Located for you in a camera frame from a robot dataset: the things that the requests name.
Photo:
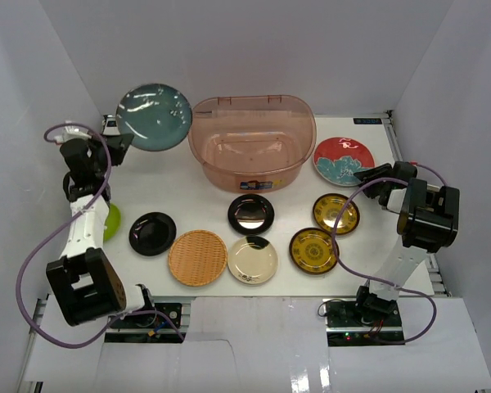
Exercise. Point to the black plate left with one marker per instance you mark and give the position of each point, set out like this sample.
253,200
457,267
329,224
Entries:
152,234

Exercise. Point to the woven bamboo plate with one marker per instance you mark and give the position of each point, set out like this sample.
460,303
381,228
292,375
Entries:
197,258

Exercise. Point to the yellow patterned plate upper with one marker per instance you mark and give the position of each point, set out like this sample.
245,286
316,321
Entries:
326,209

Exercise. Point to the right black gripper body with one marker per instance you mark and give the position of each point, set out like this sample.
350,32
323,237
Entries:
385,185

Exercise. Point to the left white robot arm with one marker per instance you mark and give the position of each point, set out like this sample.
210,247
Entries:
83,280

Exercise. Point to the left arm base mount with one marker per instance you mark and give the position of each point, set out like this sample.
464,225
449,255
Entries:
169,326

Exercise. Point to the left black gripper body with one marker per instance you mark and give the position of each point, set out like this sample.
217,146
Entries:
112,146

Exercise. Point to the pink translucent plastic bin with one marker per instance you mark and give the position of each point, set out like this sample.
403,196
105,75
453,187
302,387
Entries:
252,144

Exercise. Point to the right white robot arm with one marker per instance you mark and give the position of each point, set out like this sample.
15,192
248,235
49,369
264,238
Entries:
428,221

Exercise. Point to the yellow patterned plate lower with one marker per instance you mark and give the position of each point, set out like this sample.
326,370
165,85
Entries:
311,251

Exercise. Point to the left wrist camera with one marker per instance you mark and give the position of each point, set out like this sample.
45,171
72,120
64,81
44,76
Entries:
109,126

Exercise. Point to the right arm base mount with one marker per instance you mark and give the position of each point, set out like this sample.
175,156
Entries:
346,327

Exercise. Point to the lime green plate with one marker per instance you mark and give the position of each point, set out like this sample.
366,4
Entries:
112,223

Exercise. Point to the black glossy centre plate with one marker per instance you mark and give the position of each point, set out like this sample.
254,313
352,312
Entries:
251,214

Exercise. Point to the dark teal glazed plate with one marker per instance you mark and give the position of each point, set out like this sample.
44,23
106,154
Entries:
157,115

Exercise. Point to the yellow patterned plate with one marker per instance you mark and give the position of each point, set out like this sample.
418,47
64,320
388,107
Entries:
326,209
311,251

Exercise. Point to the right table label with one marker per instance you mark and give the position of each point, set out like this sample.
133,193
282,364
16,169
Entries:
367,121

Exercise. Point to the cream plate with black patch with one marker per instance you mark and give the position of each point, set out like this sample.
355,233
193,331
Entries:
252,260

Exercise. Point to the red teal floral plate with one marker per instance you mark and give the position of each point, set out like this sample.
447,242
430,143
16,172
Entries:
338,159

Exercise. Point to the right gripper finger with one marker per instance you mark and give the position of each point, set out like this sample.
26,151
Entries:
372,192
368,175

